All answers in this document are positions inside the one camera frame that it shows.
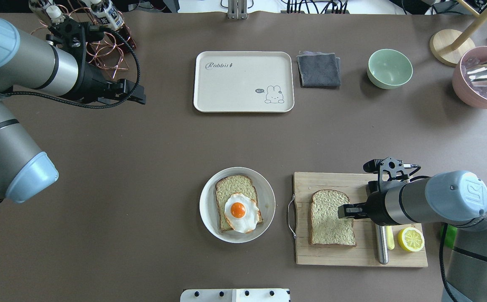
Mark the front tea bottle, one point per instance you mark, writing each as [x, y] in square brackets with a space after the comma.
[55, 14]

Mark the left tea bottle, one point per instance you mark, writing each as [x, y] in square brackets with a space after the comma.
[39, 7]

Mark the fried egg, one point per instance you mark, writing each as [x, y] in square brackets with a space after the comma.
[242, 213]

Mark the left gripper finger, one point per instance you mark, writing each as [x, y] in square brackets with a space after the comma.
[126, 90]

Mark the yellow plastic knife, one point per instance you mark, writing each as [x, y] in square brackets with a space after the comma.
[390, 242]

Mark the copper wire bottle rack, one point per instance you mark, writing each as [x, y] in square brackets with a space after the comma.
[108, 54]

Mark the wooden cutting board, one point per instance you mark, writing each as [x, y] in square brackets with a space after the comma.
[355, 186]

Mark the lemon half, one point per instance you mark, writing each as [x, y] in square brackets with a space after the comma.
[411, 239]

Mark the mint green bowl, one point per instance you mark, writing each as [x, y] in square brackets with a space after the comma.
[389, 69]

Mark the tea bottle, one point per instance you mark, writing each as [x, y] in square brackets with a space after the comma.
[107, 15]
[39, 7]
[55, 14]

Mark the cream rabbit serving tray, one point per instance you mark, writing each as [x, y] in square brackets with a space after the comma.
[243, 81]

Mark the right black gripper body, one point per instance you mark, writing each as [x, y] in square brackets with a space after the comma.
[375, 208]

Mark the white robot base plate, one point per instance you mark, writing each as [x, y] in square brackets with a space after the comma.
[236, 295]

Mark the bread slice under egg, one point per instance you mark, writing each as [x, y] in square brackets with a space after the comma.
[227, 186]

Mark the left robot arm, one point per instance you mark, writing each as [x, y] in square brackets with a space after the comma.
[55, 69]

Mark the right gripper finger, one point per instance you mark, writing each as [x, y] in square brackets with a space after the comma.
[352, 211]

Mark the white round plate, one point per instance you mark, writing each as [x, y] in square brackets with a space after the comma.
[209, 210]

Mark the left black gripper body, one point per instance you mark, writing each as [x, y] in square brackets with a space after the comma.
[90, 83]

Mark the wooden cup stand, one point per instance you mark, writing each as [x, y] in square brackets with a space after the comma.
[449, 45]

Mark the green lime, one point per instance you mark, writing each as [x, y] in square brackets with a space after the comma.
[450, 235]

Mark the steel muddler rod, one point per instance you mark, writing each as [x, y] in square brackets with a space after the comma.
[382, 248]

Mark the bread slice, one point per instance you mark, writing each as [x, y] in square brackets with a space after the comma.
[227, 186]
[326, 228]

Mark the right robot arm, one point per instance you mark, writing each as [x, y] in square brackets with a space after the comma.
[457, 199]

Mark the pink ice bowl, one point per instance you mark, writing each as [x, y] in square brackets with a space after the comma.
[473, 96]

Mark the grey folded cloth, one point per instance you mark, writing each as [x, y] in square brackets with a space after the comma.
[319, 70]

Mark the right tea bottle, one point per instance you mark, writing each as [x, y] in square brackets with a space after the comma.
[107, 15]

